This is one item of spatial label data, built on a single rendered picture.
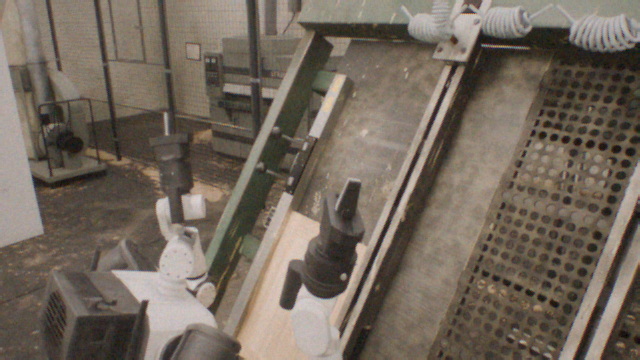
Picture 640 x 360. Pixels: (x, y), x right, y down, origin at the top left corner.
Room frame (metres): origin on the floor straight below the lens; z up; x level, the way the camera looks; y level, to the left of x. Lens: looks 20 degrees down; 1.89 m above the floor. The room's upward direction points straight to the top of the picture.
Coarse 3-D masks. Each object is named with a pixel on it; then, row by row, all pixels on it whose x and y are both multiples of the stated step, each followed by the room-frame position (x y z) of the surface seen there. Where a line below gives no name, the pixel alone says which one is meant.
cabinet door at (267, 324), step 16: (288, 224) 1.36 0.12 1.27; (304, 224) 1.31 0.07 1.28; (288, 240) 1.32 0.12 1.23; (304, 240) 1.28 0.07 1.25; (272, 256) 1.32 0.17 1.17; (288, 256) 1.28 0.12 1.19; (272, 272) 1.29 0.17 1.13; (272, 288) 1.25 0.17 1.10; (256, 304) 1.25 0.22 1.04; (272, 304) 1.22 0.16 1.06; (336, 304) 1.08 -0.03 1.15; (256, 320) 1.22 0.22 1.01; (272, 320) 1.18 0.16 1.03; (288, 320) 1.15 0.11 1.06; (240, 336) 1.22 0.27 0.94; (256, 336) 1.19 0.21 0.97; (272, 336) 1.15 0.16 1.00; (288, 336) 1.12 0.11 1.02; (240, 352) 1.18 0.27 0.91; (256, 352) 1.15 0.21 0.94; (272, 352) 1.12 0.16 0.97; (288, 352) 1.09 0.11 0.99
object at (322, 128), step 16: (352, 80) 1.54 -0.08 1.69; (336, 96) 1.50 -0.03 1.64; (320, 112) 1.51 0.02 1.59; (336, 112) 1.50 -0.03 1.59; (320, 128) 1.47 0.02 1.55; (320, 144) 1.46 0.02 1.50; (304, 176) 1.41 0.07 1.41; (304, 192) 1.41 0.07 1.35; (288, 208) 1.37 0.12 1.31; (272, 224) 1.37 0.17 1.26; (272, 240) 1.33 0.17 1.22; (256, 256) 1.34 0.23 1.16; (256, 272) 1.30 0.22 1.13; (256, 288) 1.28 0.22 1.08; (240, 304) 1.27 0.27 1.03; (240, 320) 1.24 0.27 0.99
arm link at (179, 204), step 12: (180, 180) 1.17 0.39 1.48; (192, 180) 1.20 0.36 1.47; (168, 192) 1.13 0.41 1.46; (180, 192) 1.15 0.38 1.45; (168, 204) 1.13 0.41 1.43; (180, 204) 1.13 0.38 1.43; (192, 204) 1.16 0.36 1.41; (204, 204) 1.21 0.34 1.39; (168, 216) 1.15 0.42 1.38; (180, 216) 1.12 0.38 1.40; (192, 216) 1.16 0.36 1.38; (204, 216) 1.18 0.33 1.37
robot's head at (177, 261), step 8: (176, 240) 0.91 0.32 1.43; (168, 248) 0.84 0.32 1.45; (176, 248) 0.83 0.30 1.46; (184, 248) 0.83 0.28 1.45; (192, 248) 0.92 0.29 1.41; (168, 256) 0.82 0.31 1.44; (176, 256) 0.82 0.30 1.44; (184, 256) 0.83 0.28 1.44; (192, 256) 0.83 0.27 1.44; (160, 264) 0.81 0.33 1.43; (168, 264) 0.82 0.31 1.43; (176, 264) 0.82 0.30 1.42; (184, 264) 0.82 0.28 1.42; (192, 264) 0.83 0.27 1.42; (168, 272) 0.81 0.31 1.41; (176, 272) 0.82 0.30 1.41; (184, 272) 0.82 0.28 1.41; (160, 280) 0.84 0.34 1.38; (168, 280) 0.84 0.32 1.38; (176, 280) 0.84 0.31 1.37; (184, 280) 0.86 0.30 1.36
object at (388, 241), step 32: (448, 64) 1.23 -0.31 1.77; (480, 64) 1.24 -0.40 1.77; (448, 96) 1.18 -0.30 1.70; (448, 128) 1.17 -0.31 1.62; (416, 160) 1.15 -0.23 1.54; (416, 192) 1.09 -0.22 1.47; (384, 224) 1.08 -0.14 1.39; (384, 256) 1.02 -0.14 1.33; (352, 288) 1.02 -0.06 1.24; (384, 288) 1.03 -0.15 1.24; (352, 320) 0.97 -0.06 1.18; (352, 352) 0.96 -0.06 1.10
